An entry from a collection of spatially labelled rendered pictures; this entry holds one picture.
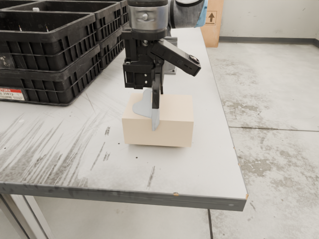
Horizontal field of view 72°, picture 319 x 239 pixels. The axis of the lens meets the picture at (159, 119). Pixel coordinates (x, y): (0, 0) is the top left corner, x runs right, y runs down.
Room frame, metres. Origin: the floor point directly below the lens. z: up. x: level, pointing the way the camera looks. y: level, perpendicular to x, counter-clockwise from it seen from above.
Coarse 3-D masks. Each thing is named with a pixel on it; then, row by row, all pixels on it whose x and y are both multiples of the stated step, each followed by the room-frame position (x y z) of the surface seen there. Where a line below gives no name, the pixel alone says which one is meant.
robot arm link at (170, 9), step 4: (168, 0) 1.02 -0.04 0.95; (172, 0) 1.02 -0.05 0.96; (168, 4) 1.00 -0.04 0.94; (172, 4) 1.00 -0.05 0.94; (168, 8) 0.99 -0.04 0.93; (172, 8) 0.99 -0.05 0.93; (168, 12) 0.99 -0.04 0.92; (172, 12) 0.98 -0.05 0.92; (168, 16) 0.98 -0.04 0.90; (172, 16) 0.98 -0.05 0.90; (168, 20) 0.98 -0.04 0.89; (172, 20) 0.98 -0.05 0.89; (172, 24) 0.99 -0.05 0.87; (172, 28) 1.02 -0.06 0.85
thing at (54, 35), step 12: (0, 12) 0.93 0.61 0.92; (12, 12) 0.92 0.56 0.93; (24, 12) 0.91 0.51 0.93; (36, 12) 0.91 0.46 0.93; (48, 12) 0.90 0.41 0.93; (60, 12) 0.90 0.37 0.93; (72, 24) 0.70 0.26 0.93; (84, 24) 0.78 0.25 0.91; (0, 36) 0.61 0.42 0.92; (12, 36) 0.60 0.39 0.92; (24, 36) 0.60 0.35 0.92; (36, 36) 0.59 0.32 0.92; (48, 36) 0.59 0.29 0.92; (60, 36) 0.63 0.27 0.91
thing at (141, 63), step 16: (128, 32) 0.44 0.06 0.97; (160, 32) 0.43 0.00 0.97; (128, 48) 0.46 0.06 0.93; (144, 48) 0.45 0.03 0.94; (128, 64) 0.43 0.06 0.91; (144, 64) 0.43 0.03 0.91; (160, 64) 0.43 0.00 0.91; (128, 80) 0.44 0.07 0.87; (144, 80) 0.43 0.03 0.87; (160, 80) 0.42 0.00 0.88
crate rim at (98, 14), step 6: (48, 0) 1.23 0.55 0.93; (18, 6) 1.05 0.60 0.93; (24, 6) 1.07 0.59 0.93; (114, 6) 1.08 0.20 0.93; (120, 6) 1.16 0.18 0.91; (72, 12) 0.90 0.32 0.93; (78, 12) 0.90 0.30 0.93; (84, 12) 0.90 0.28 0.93; (90, 12) 0.90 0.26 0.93; (96, 12) 0.90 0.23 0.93; (102, 12) 0.94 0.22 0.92; (108, 12) 1.00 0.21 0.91; (96, 18) 0.89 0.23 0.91
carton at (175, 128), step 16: (160, 96) 0.50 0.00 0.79; (176, 96) 0.50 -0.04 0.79; (128, 112) 0.43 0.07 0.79; (160, 112) 0.43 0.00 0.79; (176, 112) 0.43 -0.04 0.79; (192, 112) 0.43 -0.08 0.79; (128, 128) 0.40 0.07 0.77; (144, 128) 0.40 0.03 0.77; (160, 128) 0.40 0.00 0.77; (176, 128) 0.39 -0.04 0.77; (192, 128) 0.39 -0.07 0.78; (144, 144) 0.40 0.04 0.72; (160, 144) 0.40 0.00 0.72; (176, 144) 0.39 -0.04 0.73
